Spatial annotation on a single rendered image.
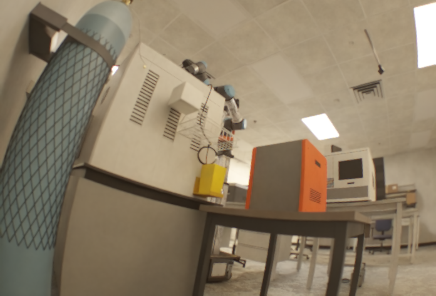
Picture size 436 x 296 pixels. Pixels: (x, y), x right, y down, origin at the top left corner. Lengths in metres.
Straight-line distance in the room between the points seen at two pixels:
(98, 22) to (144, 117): 0.51
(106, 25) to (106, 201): 0.69
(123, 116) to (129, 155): 0.18
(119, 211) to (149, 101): 0.55
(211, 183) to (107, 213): 0.53
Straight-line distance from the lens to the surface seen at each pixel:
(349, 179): 2.22
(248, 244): 2.70
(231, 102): 2.00
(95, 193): 0.92
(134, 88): 1.07
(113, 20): 0.86
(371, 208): 2.19
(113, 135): 0.97
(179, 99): 1.00
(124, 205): 0.96
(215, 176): 1.10
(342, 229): 0.75
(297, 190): 1.13
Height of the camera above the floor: 0.65
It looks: 23 degrees up
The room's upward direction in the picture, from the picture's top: 10 degrees clockwise
